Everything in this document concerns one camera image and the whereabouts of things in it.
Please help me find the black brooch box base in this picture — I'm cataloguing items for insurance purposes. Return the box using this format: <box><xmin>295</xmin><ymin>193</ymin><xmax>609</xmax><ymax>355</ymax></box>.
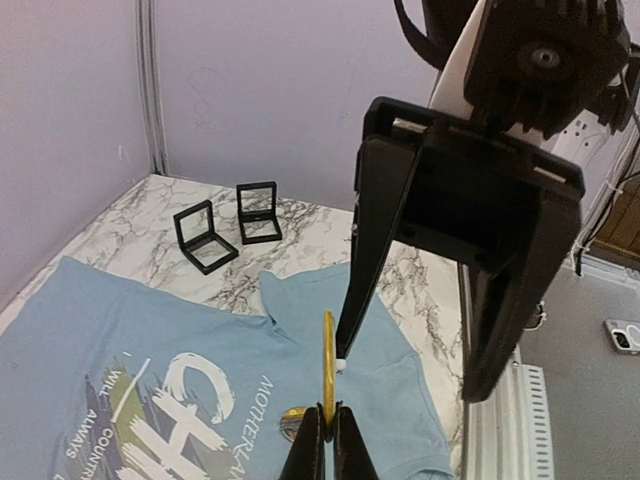
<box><xmin>173</xmin><ymin>200</ymin><xmax>239</xmax><ymax>275</ymax></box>

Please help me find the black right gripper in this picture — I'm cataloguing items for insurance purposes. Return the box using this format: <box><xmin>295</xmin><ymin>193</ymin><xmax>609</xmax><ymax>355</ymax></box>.
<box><xmin>335</xmin><ymin>97</ymin><xmax>584</xmax><ymax>403</ymax></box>

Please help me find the light blue printed t-shirt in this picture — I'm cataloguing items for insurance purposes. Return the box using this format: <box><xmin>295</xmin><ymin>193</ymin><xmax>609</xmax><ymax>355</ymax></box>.
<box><xmin>0</xmin><ymin>255</ymin><xmax>456</xmax><ymax>480</ymax></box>

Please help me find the smartphone in clear case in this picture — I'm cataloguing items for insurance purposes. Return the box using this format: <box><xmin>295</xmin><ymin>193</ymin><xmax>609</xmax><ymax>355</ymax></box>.
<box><xmin>604</xmin><ymin>319</ymin><xmax>640</xmax><ymax>355</ymax></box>

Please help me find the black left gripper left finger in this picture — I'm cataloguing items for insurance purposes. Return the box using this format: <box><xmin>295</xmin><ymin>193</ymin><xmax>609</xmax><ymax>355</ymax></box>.
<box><xmin>279</xmin><ymin>404</ymin><xmax>325</xmax><ymax>480</ymax></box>

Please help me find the aluminium front rail frame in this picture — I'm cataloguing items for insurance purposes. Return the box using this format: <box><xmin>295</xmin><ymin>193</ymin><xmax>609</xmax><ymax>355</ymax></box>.
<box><xmin>457</xmin><ymin>259</ymin><xmax>566</xmax><ymax>480</ymax></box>

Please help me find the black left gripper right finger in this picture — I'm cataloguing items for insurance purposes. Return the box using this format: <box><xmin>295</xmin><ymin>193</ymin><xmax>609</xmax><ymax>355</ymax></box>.
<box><xmin>333</xmin><ymin>402</ymin><xmax>379</xmax><ymax>480</ymax></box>

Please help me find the round white brooch badge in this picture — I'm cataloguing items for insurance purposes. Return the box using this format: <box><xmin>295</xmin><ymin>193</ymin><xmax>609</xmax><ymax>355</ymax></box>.
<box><xmin>279</xmin><ymin>407</ymin><xmax>307</xmax><ymax>442</ymax></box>

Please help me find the black brooch box lid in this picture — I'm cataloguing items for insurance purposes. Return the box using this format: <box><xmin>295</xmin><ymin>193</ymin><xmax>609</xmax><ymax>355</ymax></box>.
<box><xmin>236</xmin><ymin>180</ymin><xmax>283</xmax><ymax>245</ymax></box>

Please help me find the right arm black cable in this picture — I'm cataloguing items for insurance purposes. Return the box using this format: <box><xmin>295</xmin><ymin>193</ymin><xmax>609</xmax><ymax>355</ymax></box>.
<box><xmin>392</xmin><ymin>0</ymin><xmax>446</xmax><ymax>71</ymax></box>

